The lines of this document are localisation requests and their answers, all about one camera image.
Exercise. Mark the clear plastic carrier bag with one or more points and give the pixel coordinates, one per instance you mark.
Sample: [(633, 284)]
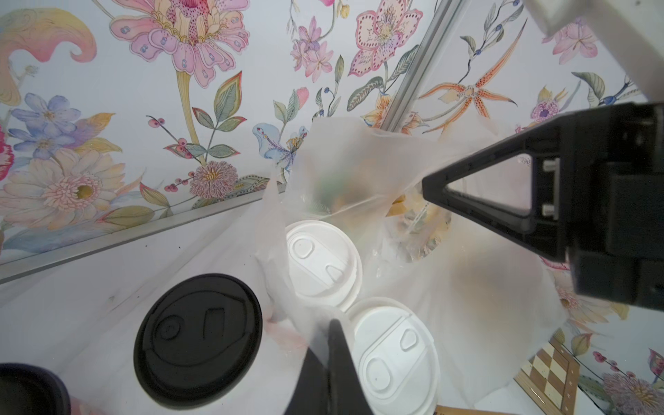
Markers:
[(415, 227)]

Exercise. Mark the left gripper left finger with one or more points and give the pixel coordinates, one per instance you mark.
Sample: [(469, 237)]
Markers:
[(311, 395)]

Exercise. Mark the red cup black lid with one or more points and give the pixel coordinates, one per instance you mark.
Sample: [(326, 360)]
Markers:
[(27, 389), (198, 341)]

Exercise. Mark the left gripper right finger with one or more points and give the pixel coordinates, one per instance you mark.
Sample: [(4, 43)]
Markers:
[(345, 392)]

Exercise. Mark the wooden chessboard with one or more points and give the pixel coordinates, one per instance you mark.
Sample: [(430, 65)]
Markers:
[(551, 378)]

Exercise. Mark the red cup white lid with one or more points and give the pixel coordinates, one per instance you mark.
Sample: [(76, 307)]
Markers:
[(395, 357), (325, 265)]

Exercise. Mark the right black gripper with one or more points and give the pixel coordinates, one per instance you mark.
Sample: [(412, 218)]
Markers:
[(604, 166)]

